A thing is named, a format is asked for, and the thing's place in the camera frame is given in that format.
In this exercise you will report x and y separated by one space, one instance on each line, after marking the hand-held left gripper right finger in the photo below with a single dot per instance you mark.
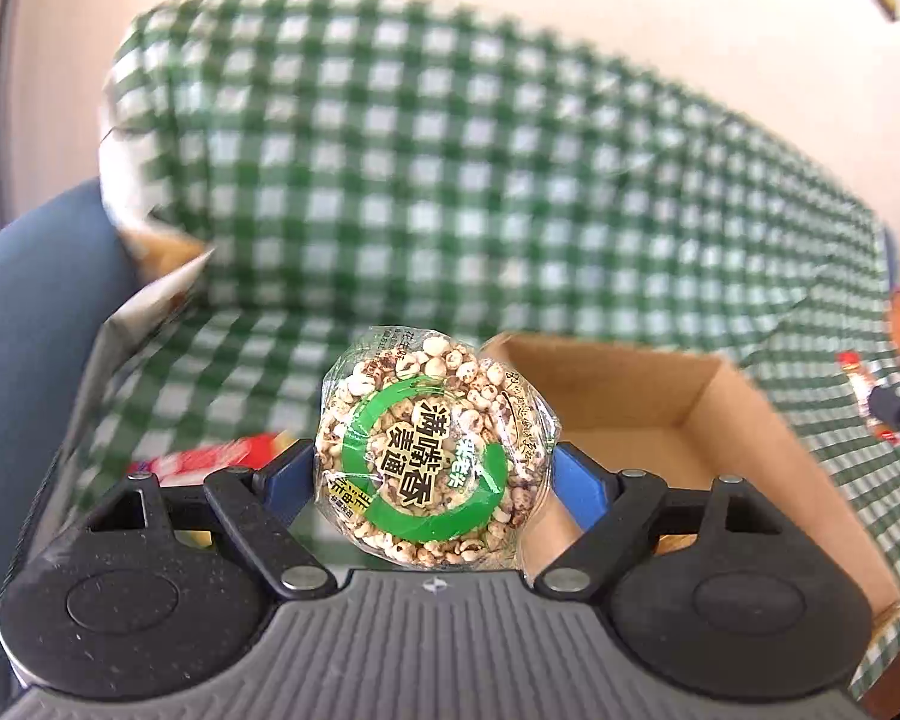
574 476

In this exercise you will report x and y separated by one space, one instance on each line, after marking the green checked cloth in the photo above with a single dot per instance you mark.
420 202

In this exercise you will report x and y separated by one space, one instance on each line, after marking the blue sofa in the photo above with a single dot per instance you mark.
30 330

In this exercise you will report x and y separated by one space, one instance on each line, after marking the red snack packet white label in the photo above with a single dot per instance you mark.
210 457

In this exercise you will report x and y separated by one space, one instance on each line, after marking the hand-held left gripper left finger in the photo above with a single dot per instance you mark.
285 476

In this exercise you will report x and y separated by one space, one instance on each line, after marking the brown cardboard box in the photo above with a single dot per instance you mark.
645 390

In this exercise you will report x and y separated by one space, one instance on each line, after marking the white printed paper bag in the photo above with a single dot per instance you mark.
150 300

